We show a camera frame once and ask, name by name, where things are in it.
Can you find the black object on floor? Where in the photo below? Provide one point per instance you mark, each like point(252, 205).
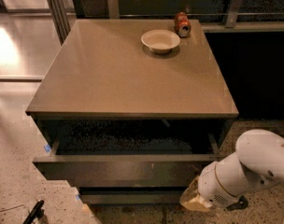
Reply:
point(36, 212)

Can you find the grey drawer cabinet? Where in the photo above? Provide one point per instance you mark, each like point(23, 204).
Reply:
point(106, 92)

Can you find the white bowl on cabinet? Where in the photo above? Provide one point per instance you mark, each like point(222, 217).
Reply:
point(160, 41)

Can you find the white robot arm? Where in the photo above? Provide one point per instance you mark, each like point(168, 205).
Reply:
point(256, 164)

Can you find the blue tape piece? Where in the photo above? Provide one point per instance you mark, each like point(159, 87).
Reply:
point(47, 148)

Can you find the grey drawer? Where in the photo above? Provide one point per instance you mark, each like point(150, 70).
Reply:
point(100, 196)
point(127, 170)

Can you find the red soda can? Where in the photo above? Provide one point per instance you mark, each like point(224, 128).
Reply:
point(182, 25)

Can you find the metal railing frame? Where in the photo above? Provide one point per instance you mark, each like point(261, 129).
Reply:
point(215, 15)

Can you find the grey top drawer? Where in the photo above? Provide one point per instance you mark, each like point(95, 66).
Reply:
point(127, 170)

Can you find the grey bottom drawer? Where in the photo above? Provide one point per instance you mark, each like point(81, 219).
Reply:
point(100, 196)

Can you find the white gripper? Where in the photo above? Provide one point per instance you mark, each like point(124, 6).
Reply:
point(213, 186)

